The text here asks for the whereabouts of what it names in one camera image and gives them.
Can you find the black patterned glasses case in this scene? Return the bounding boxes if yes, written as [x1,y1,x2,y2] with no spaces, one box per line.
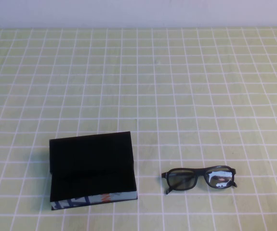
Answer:
[49,131,138,211]

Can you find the black framed glasses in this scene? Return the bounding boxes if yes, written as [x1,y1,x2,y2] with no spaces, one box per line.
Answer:
[161,165,238,195]

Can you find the green white-checked tablecloth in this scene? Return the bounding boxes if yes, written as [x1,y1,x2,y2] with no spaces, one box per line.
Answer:
[0,26,277,231]

